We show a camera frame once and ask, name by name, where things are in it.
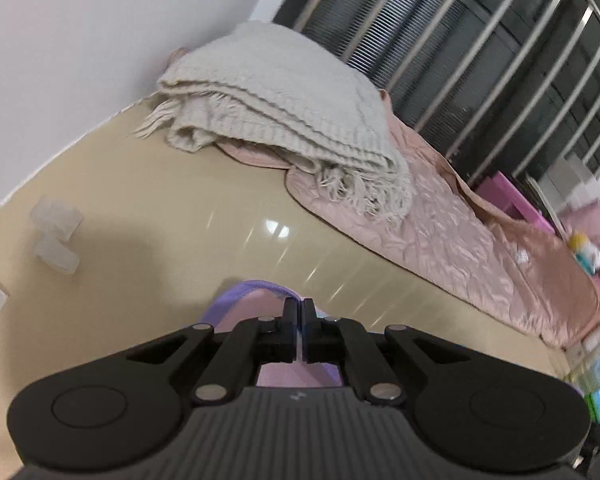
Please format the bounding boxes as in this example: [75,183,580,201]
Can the translucent plastic piece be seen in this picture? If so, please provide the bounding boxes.
[28,197,84,241]
[33,233,80,275]

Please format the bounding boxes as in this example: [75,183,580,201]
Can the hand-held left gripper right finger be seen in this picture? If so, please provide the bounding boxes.
[302,298,474,404]

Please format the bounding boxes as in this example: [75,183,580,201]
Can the grey knitted fringed blanket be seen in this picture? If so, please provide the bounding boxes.
[131,20,414,227]

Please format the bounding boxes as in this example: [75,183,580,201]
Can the pink storage box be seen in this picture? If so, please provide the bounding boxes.
[471,170,557,235]

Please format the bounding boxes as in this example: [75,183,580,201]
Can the green blue packets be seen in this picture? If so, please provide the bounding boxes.
[564,305,600,431]

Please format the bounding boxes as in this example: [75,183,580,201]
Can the metal window grille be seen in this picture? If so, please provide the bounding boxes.
[275,0,600,201]

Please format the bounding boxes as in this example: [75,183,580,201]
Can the white yellow plush toy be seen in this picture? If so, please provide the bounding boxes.
[566,230,600,275]

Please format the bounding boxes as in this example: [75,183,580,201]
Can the pink fabric bag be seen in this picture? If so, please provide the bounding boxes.
[559,199,600,242]

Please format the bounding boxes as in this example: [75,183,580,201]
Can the pink quilted blanket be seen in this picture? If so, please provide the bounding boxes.
[164,46,600,350]

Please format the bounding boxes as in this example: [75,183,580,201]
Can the stack of white boxes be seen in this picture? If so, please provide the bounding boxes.
[544,154,600,211]

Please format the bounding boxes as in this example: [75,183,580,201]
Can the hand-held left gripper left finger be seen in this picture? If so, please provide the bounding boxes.
[125,297,301,406]

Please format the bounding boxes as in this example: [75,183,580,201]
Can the small pink towel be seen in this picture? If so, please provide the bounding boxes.
[195,280,344,389]

